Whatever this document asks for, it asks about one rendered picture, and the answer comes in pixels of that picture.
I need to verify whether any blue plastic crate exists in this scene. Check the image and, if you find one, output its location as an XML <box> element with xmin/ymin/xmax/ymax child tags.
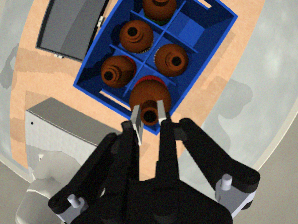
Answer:
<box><xmin>72</xmin><ymin>0</ymin><xmax>238</xmax><ymax>120</ymax></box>

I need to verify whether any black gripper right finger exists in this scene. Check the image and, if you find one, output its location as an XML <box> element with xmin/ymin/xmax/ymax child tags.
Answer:
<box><xmin>150</xmin><ymin>100</ymin><xmax>260</xmax><ymax>224</ymax></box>

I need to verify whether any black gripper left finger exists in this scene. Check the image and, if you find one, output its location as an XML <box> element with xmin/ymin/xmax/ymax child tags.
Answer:
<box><xmin>48</xmin><ymin>105</ymin><xmax>144</xmax><ymax>224</ymax></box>

